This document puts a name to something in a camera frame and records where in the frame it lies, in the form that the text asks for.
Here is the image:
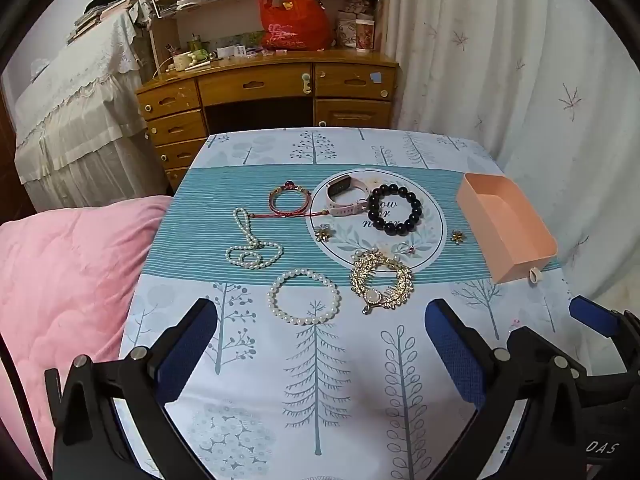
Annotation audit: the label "red paper cup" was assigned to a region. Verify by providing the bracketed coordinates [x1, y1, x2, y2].
[355, 19, 376, 53]

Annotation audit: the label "gold leaf brooch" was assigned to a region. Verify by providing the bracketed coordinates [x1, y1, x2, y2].
[349, 249, 415, 315]

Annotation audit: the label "wooden desk with bookshelf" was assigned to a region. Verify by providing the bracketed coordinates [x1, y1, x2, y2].
[135, 0, 401, 196]

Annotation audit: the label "stack of books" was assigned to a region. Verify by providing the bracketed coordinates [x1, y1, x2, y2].
[67, 0, 133, 43]

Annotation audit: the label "black bead bracelet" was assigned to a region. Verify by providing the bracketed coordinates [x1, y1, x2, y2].
[367, 184, 423, 237]

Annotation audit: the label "white lace covered furniture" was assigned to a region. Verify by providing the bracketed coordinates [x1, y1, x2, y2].
[12, 7, 173, 211]

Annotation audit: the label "pink quilt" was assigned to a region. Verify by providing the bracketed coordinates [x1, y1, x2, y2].
[0, 195, 173, 461]

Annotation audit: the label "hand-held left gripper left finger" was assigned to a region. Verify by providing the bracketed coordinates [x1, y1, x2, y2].
[44, 298, 219, 480]

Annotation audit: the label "red plastic bag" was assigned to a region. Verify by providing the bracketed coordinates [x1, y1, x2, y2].
[257, 0, 335, 52]

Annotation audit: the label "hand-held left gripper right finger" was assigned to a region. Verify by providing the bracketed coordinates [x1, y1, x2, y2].
[424, 298, 587, 480]

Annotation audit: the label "red string bracelet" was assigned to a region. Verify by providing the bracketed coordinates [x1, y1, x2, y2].
[268, 182, 312, 218]

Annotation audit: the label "floral tin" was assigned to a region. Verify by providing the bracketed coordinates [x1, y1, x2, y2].
[336, 10, 358, 50]

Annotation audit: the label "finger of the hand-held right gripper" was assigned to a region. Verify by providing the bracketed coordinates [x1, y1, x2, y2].
[506, 326, 593, 396]
[569, 296, 640, 381]

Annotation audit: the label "round pearl bracelet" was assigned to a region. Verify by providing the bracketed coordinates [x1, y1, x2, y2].
[267, 269, 342, 326]

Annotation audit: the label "white leaf print curtain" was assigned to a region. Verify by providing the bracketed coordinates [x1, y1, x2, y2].
[382, 0, 640, 376]

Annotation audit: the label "pink smartwatch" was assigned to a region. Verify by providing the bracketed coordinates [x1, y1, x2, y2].
[326, 176, 372, 217]

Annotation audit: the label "peach pink drawer box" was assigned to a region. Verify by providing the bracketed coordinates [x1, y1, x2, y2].
[456, 172, 558, 286]

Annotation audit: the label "cream wooden toy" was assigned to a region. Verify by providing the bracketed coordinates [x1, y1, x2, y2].
[172, 52, 211, 72]

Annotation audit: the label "long pearl necklace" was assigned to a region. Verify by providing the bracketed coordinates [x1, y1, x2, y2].
[225, 207, 285, 270]

